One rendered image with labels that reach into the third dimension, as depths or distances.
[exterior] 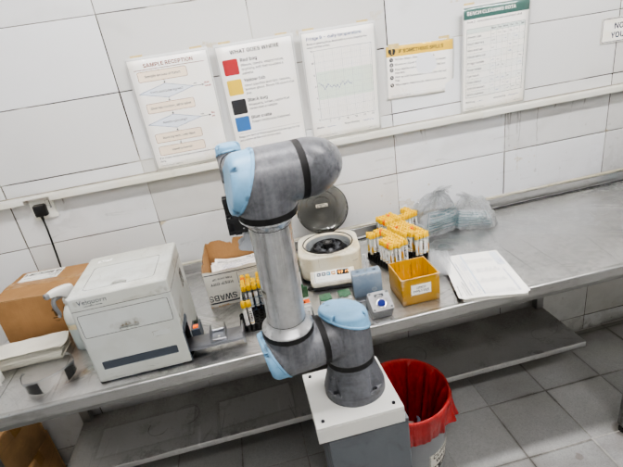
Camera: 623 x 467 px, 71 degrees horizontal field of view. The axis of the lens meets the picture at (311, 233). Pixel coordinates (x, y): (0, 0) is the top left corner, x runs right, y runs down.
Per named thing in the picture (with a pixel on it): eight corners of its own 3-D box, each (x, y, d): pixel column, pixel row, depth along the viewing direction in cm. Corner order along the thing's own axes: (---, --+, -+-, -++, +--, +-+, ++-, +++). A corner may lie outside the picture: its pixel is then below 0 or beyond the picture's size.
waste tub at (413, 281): (402, 308, 145) (400, 281, 141) (389, 287, 157) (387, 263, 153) (440, 298, 147) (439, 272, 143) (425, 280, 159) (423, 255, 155)
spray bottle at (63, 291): (69, 357, 147) (40, 296, 138) (76, 341, 156) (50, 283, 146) (94, 351, 148) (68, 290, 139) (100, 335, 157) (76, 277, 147)
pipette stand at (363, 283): (356, 303, 152) (352, 278, 148) (352, 293, 158) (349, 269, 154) (384, 297, 152) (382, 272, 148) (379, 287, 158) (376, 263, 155)
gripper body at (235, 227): (229, 229, 139) (221, 194, 135) (256, 223, 141) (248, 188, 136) (230, 238, 132) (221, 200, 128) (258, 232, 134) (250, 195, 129)
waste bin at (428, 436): (380, 520, 170) (369, 436, 152) (354, 444, 203) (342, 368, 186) (471, 492, 174) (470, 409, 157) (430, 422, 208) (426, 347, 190)
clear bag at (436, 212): (422, 243, 186) (419, 202, 179) (398, 231, 201) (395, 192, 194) (468, 225, 195) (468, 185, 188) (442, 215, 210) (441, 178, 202)
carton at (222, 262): (209, 309, 162) (199, 273, 156) (211, 274, 188) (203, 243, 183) (275, 294, 165) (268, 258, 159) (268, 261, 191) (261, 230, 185)
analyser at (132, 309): (99, 384, 132) (62, 300, 120) (119, 333, 157) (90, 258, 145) (202, 359, 136) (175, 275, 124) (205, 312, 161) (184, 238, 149)
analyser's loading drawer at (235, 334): (180, 357, 135) (175, 344, 133) (182, 344, 141) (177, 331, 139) (246, 341, 137) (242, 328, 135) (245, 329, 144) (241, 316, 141)
